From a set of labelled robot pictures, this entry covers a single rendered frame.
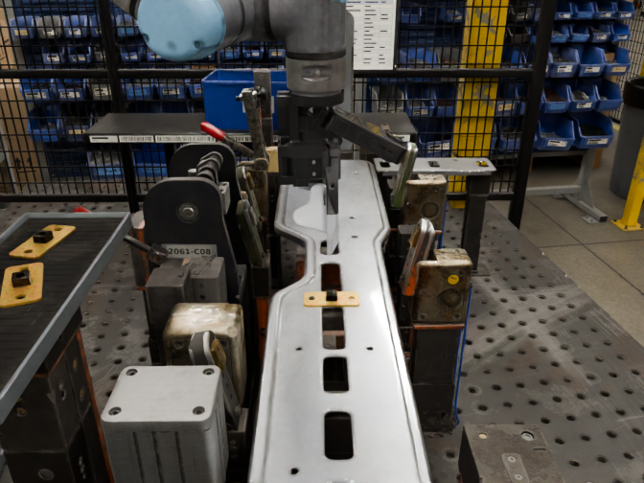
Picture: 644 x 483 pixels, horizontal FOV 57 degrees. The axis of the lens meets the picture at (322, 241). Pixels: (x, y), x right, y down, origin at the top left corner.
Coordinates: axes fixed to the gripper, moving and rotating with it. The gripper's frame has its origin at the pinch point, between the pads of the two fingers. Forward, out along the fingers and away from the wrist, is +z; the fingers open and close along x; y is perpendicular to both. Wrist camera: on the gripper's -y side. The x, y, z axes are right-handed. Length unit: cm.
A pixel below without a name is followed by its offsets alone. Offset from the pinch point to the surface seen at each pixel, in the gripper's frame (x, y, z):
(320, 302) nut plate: 1.1, 2.0, 11.0
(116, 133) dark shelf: -79, 56, 8
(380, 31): -101, -16, -15
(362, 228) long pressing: -25.2, -6.2, 11.5
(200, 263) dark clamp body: 2.4, 18.8, 3.4
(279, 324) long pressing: 6.4, 7.8, 11.2
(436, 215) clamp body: -38.8, -22.9, 15.0
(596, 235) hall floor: -227, -156, 113
